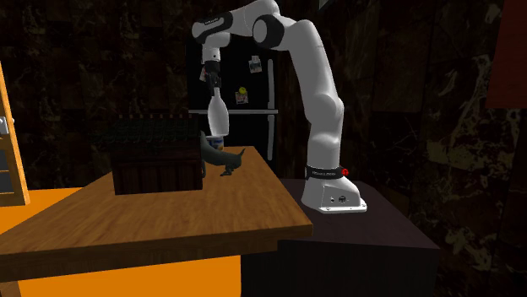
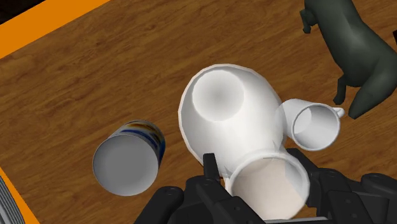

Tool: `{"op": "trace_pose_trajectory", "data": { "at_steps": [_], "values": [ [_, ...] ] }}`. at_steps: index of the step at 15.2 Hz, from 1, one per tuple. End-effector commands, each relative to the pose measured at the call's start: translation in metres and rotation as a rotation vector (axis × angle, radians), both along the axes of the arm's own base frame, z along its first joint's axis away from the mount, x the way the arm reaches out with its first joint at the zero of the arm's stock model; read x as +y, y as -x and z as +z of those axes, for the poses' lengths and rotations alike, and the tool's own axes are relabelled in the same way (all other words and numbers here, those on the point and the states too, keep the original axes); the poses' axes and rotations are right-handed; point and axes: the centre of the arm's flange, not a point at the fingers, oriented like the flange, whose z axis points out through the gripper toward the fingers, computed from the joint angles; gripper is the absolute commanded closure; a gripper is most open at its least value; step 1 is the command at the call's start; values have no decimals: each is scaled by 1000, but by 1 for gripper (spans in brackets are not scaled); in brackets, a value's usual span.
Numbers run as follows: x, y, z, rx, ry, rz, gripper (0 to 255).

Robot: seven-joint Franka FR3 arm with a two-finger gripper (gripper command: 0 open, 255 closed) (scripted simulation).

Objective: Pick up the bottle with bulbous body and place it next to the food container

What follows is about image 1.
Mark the white bottle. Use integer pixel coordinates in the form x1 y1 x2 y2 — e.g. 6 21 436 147
207 86 231 138

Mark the black refrigerator with magnets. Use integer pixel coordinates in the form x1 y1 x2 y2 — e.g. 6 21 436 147
186 33 280 169

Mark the white and blue cup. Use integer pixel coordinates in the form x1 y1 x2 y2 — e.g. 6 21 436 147
205 135 225 152

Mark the dark grey animal figure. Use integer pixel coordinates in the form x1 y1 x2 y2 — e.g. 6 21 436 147
199 130 247 178

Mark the dark wooden crate of bottles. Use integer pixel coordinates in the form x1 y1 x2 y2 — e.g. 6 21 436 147
101 113 204 196

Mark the orange wooden shelf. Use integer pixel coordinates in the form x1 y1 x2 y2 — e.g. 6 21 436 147
0 61 31 207

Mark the dark robot stand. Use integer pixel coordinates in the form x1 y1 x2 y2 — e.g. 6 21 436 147
240 177 441 297

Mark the red wall cabinet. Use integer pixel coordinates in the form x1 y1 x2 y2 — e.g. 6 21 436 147
484 0 527 111

